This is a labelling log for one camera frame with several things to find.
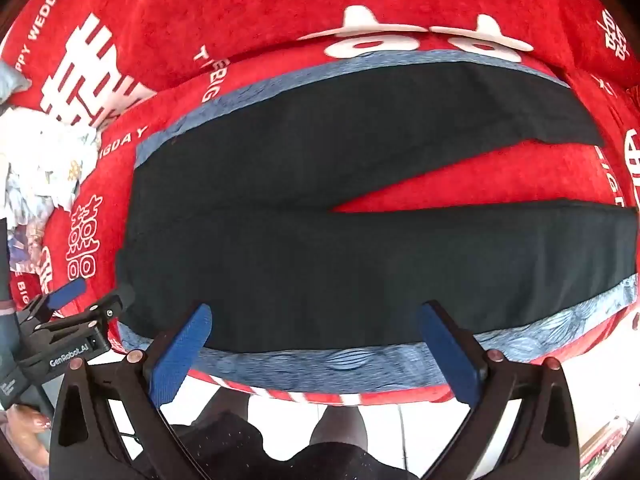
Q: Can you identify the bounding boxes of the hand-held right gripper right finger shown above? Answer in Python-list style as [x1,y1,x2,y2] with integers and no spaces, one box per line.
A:
[419,300,581,480]

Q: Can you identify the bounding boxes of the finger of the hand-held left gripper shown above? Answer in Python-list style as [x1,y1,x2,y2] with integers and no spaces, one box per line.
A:
[17,279,87,333]
[45,284,136,333]

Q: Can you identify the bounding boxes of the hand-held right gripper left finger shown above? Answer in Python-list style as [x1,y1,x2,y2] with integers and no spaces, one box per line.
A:
[49,302,213,480]

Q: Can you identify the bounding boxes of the black pants with blue stripe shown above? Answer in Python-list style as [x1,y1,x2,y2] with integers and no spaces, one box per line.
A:
[116,50,640,395]

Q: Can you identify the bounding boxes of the person's left forearm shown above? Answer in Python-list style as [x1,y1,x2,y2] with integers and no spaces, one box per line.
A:
[0,427,51,480]

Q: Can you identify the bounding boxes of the person's left hand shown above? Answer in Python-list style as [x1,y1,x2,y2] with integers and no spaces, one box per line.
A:
[7,404,53,436]

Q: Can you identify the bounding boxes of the person's leg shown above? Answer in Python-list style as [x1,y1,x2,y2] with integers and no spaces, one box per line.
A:
[310,404,372,453]
[211,391,251,423]

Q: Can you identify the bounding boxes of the person's dark clothing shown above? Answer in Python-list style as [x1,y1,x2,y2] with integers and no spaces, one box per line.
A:
[135,410,421,480]

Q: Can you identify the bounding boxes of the white floral cloth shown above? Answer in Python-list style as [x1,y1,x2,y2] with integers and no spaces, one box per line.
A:
[0,107,103,241]

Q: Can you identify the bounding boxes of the colourful object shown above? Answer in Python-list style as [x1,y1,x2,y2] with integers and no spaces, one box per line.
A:
[580,415,632,476]

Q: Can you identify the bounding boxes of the grey cloth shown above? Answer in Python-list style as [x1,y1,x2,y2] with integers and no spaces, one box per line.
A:
[0,60,32,106]

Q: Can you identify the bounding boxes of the red printed blanket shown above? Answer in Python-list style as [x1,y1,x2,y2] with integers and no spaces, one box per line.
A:
[0,0,640,407]

